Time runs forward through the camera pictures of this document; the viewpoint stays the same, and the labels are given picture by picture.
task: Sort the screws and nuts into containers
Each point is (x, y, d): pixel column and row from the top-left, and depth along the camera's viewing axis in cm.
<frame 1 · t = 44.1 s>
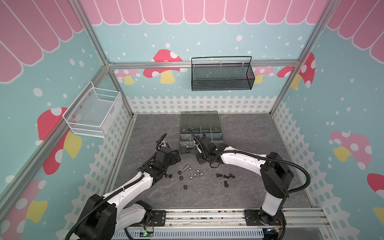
left hand: (172, 156, 87), fingers open
right hand: (199, 155, 89), fingers closed
green plastic organizer box: (205, 122, 124), on the table
silver hex bolt angled: (187, 165, 93), point 2 cm above the table
black bolt: (219, 175, 89), on the table
black bolt middle: (230, 176, 89), on the table
black bolt lower: (226, 185, 86), on the table
black nut: (181, 178, 89), on the table
black nut lowest: (185, 187, 86), on the table
black nut left: (170, 175, 89), on the table
black nut upper: (179, 172, 91), on the table
silver nut lower: (191, 178, 89), on the table
silver nut right: (201, 174, 89), point 2 cm above the table

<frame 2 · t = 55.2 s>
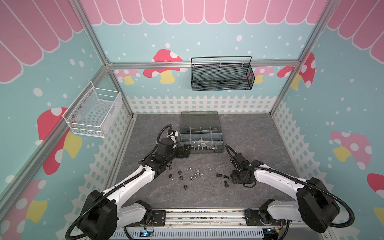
left hand: (183, 148, 84), fingers open
right hand: (235, 179, 87), fingers open
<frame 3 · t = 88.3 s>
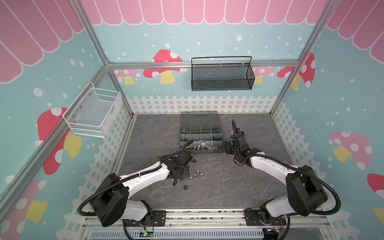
left hand: (182, 175, 85), fingers open
right hand: (227, 143, 91), fingers open
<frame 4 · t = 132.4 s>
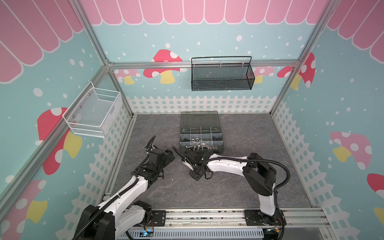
left hand: (167, 158, 87), fingers open
right hand: (194, 172, 89), fingers closed
